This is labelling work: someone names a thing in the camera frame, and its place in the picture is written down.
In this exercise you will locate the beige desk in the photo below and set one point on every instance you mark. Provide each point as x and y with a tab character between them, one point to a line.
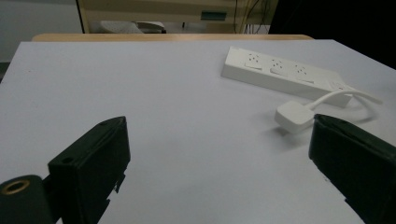
162	14

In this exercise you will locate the white power strip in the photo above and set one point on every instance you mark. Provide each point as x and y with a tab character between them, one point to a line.
280	73

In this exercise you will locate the grey office chair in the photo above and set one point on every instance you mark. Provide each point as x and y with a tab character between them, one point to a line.
130	27

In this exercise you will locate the white plug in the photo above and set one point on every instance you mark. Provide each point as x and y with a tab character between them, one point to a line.
294	115

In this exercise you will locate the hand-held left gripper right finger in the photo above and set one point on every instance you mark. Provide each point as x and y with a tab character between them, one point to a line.
355	155

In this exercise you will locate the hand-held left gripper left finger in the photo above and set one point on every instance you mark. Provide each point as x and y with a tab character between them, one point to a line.
90	168

